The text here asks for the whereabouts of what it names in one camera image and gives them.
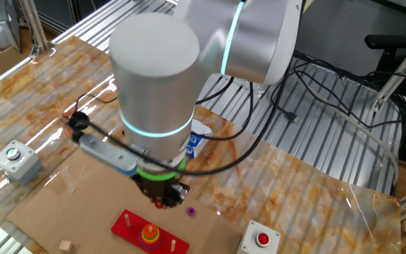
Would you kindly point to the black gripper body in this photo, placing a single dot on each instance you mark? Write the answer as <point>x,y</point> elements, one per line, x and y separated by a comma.
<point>164,188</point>

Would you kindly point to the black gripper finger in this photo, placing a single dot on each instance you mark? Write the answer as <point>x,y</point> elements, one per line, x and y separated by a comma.
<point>152,199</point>
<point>173,202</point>

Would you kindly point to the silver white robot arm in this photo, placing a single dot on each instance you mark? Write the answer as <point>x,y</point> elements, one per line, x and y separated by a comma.
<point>153,70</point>

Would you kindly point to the red Hanoi base with pegs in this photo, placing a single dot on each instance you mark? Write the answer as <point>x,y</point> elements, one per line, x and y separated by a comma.
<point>122,229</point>

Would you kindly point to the blue white tissue pack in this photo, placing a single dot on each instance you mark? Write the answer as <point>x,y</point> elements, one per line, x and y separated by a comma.
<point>201,135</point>

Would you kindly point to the brown cardboard sheet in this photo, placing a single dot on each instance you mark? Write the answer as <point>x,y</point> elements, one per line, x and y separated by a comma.
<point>83,211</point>

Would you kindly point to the red push button box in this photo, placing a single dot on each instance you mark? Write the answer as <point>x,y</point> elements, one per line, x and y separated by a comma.
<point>250,240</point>

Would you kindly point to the small wooden cube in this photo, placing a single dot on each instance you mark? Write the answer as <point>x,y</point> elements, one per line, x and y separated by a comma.
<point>65,246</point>

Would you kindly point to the green push button box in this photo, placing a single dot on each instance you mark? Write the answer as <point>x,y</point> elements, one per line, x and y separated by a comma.
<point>23,166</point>

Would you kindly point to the marble pattern table mat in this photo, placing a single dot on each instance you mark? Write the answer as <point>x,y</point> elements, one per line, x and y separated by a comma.
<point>312,197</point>

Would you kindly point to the black office chair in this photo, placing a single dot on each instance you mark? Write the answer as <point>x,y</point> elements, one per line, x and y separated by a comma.
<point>386,41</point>

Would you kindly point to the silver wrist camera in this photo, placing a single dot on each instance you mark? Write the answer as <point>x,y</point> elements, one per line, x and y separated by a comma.
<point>108,153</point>

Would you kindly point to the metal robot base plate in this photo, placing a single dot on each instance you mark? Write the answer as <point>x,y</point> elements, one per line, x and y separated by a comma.
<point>259,87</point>

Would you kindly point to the pale metal frame upright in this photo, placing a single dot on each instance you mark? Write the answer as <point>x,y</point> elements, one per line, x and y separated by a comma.
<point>34,24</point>

